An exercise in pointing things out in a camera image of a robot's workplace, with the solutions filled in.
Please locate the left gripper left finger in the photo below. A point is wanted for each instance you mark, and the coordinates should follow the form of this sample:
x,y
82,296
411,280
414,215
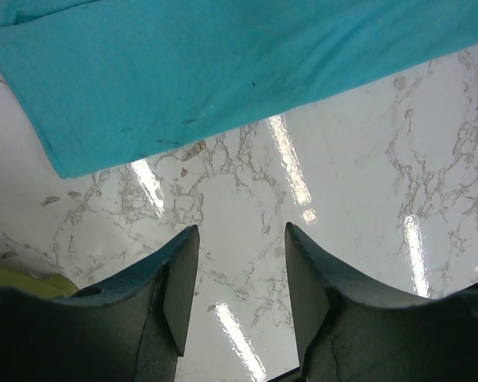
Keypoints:
x,y
131,326

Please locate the teal t shirt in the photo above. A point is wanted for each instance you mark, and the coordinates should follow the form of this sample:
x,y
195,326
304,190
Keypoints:
x,y
105,83

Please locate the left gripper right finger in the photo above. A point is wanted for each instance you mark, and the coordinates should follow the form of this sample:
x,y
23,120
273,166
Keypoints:
x,y
351,327

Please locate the olive green plastic basket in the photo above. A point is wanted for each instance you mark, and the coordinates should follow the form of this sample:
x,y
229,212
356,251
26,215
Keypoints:
x,y
51,286

